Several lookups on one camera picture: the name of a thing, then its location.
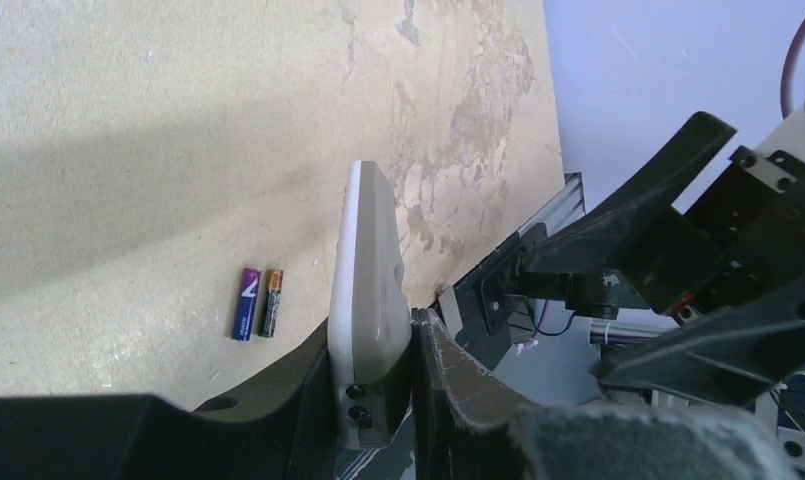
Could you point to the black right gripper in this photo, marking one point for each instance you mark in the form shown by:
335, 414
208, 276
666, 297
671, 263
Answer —
743, 238

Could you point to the white remote control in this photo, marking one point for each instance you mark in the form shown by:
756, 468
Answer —
369, 321

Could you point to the aluminium frame rail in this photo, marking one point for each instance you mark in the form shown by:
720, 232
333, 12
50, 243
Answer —
562, 209

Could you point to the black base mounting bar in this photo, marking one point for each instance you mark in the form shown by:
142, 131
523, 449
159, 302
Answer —
476, 309

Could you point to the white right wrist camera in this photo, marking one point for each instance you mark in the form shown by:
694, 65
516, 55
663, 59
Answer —
788, 137

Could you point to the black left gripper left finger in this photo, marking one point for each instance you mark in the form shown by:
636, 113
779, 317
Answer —
278, 424

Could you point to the black gold AAA battery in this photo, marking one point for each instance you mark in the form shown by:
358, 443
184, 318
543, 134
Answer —
272, 303

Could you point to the purple AAA battery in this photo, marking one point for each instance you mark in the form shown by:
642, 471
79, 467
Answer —
246, 305

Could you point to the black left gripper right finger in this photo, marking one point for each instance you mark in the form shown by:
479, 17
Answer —
470, 425

